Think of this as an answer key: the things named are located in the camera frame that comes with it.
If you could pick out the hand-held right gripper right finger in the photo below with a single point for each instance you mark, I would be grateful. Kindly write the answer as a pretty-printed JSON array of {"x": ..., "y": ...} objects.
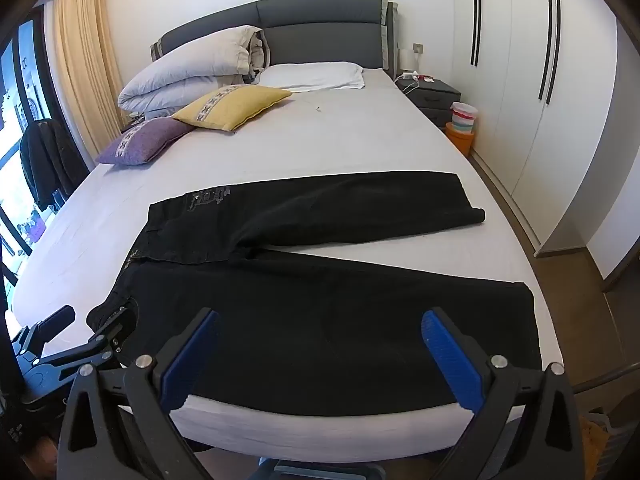
[{"x": 450, "y": 355}]

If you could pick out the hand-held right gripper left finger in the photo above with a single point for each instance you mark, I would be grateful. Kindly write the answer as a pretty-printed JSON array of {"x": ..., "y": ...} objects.
[{"x": 185, "y": 365}]

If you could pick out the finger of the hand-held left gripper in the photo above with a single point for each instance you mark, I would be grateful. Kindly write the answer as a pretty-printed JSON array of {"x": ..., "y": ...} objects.
[
  {"x": 47, "y": 327},
  {"x": 117, "y": 337}
]

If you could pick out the black pants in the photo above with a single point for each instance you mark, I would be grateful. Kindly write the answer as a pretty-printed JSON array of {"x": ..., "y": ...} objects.
[{"x": 325, "y": 320}]

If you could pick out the black jacket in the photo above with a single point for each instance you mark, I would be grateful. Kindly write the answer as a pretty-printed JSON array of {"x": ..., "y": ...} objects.
[{"x": 47, "y": 160}]

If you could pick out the grey laundry basket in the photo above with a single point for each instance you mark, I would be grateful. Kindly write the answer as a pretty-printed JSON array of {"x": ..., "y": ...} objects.
[{"x": 607, "y": 440}]

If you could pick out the purple patterned cushion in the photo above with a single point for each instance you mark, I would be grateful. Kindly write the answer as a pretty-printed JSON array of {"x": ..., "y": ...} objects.
[{"x": 145, "y": 141}]

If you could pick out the white wardrobe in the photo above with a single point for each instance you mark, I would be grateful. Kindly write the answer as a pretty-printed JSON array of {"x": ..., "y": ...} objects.
[{"x": 515, "y": 135}]

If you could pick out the black framed window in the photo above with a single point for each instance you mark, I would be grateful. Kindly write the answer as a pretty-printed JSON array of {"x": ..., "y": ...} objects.
[{"x": 20, "y": 90}]

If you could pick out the white bed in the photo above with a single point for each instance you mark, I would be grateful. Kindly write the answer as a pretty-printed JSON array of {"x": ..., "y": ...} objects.
[{"x": 350, "y": 130}]

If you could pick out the dark grey nightstand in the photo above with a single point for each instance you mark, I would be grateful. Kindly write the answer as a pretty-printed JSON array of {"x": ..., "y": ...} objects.
[{"x": 435, "y": 97}]

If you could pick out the yellow patterned cushion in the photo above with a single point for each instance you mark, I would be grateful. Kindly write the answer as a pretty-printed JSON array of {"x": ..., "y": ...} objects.
[{"x": 230, "y": 105}]

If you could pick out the beige curtain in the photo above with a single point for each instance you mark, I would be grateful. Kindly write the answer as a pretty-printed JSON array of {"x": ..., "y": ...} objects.
[{"x": 85, "y": 60}]

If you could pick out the white bedside lamp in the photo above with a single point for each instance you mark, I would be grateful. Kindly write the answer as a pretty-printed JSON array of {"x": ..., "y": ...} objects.
[{"x": 407, "y": 60}]

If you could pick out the white pillow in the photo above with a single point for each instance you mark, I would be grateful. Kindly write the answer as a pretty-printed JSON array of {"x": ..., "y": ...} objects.
[{"x": 315, "y": 76}]

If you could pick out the grey padded headboard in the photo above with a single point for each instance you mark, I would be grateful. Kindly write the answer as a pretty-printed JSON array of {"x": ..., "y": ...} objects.
[{"x": 320, "y": 35}]

